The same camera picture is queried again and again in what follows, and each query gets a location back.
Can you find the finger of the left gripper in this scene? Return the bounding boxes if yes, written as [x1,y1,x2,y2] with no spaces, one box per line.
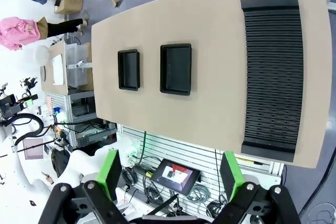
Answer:
[24,94,39,108]

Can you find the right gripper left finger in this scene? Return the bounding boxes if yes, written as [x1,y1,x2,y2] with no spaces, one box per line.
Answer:
[38,149,132,224]

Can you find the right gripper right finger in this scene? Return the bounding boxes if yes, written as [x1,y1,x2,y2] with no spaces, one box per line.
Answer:
[212,151,301,224]

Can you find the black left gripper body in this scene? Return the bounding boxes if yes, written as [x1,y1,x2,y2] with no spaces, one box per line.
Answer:
[0,93,26,120]

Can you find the black plastic ESD tray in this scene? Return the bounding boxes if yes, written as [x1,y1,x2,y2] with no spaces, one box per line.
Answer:
[117,48,141,92]
[159,42,194,97]

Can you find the white rectangular tray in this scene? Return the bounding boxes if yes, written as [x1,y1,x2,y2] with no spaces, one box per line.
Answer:
[51,53,66,86]

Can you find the white round object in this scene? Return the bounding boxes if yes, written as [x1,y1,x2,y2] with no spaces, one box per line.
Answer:
[33,45,51,65]

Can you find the purple translucent panel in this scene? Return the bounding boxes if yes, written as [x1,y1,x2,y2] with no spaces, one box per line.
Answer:
[22,137,45,160]

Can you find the clear plastic storage box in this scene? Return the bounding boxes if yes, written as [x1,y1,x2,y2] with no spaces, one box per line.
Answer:
[64,43,93,90]

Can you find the white slatted panel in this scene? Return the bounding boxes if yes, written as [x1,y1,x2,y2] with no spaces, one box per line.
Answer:
[117,125,286,210]

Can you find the black tablet screen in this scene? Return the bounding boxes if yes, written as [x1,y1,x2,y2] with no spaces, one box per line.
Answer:
[151,157,202,197]

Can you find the mannequin with pink jacket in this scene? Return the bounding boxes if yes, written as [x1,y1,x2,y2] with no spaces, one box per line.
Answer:
[0,16,89,51]

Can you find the brown cardboard box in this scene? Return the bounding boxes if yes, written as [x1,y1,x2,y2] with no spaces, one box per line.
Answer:
[54,0,84,15]

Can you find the black slotted board rack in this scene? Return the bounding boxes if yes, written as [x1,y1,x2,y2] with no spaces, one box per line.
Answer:
[240,0,305,164]

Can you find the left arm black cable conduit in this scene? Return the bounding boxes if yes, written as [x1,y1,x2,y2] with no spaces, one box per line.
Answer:
[13,113,45,147]

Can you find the coiled grey cable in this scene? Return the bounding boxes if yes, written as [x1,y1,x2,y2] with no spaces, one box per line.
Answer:
[187,184,211,205]

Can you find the green cable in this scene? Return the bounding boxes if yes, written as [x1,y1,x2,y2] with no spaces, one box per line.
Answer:
[139,130,148,168]

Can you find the coiled black cable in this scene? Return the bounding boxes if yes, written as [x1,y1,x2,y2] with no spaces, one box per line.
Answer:
[143,179,165,205]

